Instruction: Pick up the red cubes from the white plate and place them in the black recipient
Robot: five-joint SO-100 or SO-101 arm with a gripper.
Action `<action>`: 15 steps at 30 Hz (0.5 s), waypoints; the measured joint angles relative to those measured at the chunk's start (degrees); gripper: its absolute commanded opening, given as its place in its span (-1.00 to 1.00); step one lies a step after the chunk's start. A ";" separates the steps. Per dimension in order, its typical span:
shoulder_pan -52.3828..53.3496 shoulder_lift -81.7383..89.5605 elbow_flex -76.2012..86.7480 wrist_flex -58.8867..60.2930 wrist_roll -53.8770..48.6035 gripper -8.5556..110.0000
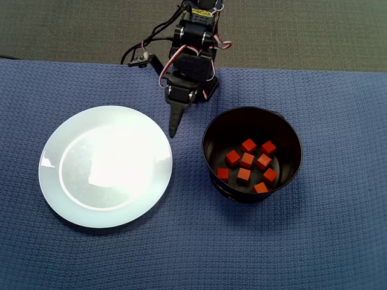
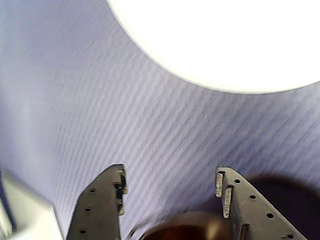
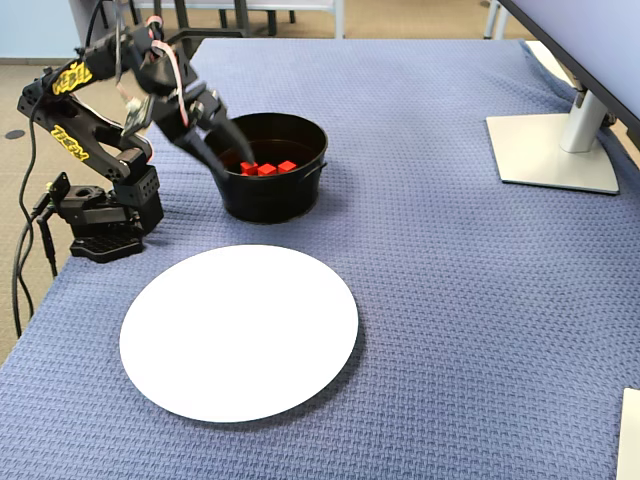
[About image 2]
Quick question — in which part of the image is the silver monitor stand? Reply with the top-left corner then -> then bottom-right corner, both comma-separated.
0,168 -> 63,240

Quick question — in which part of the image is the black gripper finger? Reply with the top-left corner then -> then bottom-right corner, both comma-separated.
66,163 -> 129,240
214,166 -> 309,240

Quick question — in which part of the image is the white round plate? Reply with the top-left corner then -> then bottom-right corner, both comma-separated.
106,0 -> 320,95

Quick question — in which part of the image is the black metal bucket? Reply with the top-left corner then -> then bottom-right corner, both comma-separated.
139,172 -> 320,240

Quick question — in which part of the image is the blue woven table cloth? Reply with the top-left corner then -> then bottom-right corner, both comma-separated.
0,0 -> 320,240

